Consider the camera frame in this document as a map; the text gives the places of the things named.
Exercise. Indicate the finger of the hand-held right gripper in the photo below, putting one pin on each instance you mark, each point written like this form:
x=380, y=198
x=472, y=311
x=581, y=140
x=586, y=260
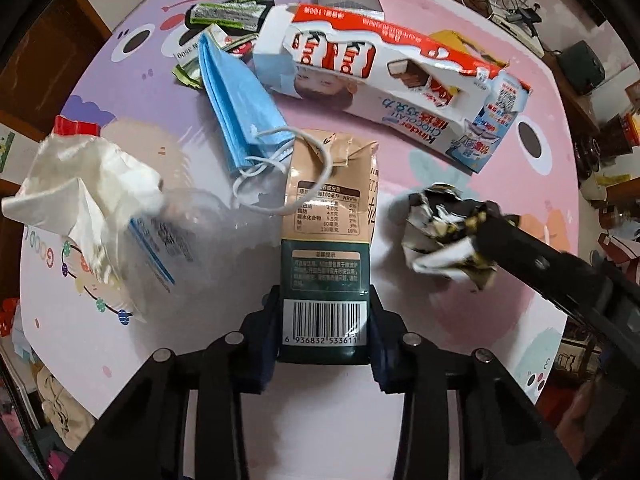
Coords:
x=525, y=255

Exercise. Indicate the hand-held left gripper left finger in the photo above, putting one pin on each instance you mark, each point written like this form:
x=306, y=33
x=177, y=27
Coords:
x=270, y=332

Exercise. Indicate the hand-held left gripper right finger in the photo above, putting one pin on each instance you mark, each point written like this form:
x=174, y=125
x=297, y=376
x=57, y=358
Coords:
x=380, y=352

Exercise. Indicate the black white wrapper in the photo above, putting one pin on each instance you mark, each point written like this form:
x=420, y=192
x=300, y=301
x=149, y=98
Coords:
x=430, y=230

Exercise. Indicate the beige and green drink carton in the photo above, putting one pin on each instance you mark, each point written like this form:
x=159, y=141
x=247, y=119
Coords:
x=325, y=240

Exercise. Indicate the white red chocolate box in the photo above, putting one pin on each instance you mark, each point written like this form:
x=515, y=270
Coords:
x=350, y=90

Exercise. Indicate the dark brown ceramic pot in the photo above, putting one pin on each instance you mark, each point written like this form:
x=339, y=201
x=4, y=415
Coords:
x=590, y=157

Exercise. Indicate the clear plastic tissue packet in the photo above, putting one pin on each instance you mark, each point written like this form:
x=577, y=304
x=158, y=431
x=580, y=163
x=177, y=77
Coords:
x=190, y=240

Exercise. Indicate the cartoon printed tablecloth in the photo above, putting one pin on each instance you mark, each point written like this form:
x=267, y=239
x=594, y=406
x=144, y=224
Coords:
x=390, y=185

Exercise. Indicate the dark grey appliance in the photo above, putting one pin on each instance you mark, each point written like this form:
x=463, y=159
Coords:
x=582, y=67

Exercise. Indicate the beige cloth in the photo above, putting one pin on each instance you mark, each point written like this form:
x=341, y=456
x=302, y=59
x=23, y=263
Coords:
x=65, y=410

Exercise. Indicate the white set-top box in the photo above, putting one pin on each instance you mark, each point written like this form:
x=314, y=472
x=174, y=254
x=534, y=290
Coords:
x=520, y=35

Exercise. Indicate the yellow snack packet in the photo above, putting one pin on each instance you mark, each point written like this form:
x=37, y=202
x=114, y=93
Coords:
x=452, y=40

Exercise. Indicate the blue face mask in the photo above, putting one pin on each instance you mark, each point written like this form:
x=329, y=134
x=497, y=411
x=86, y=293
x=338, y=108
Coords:
x=240, y=105

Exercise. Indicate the white green snack wrapper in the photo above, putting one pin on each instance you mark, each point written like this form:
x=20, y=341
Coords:
x=186, y=60

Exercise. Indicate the wavy panel wooden door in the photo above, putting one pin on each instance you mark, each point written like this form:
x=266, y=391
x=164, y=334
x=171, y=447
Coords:
x=27, y=97

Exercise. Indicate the children's wall poster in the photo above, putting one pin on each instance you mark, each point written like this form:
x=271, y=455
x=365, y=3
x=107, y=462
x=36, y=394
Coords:
x=6, y=150

